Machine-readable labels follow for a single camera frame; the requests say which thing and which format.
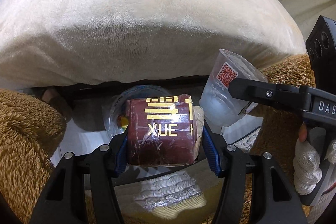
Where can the clear plastic cup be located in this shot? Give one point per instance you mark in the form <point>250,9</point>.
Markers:
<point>219,107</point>

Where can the dark red snack wrapper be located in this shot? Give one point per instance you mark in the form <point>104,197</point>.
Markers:
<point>164,131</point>

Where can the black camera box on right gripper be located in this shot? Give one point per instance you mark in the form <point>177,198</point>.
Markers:
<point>320,46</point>

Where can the brown fuzzy trousers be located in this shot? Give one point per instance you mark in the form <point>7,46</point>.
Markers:
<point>31,131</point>

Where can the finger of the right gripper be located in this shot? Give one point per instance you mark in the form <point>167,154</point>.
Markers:
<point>278,96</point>

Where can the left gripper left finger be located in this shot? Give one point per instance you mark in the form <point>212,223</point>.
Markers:
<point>63,198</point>

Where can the white slippers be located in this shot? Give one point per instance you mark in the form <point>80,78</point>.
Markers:
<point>167,190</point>

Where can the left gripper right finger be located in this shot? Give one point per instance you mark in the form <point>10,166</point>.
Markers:
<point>273,197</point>

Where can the trash bin with clear liner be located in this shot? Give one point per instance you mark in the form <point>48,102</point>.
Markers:
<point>114,110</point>

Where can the beige bed blanket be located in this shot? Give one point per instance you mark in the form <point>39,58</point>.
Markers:
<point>66,42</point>

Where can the person's right hand gloved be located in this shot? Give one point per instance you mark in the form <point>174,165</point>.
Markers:
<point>307,172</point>

